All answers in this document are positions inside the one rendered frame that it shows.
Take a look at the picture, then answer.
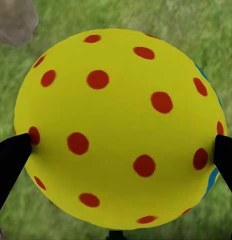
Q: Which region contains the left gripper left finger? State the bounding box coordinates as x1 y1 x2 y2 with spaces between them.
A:
0 133 32 210

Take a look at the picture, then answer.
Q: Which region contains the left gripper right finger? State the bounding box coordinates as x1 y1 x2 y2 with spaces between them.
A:
214 134 232 191

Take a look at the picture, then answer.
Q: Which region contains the easter egg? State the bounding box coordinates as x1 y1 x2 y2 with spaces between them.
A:
14 28 227 230

